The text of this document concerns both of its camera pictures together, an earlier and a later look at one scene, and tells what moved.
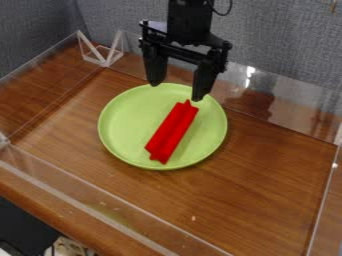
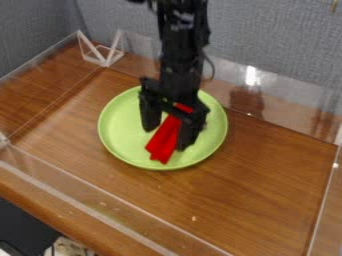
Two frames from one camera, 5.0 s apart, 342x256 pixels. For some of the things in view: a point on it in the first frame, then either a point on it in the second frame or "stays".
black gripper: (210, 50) → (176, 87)
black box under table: (25, 231) stays
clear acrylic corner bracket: (100, 54) stays
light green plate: (132, 117) stays
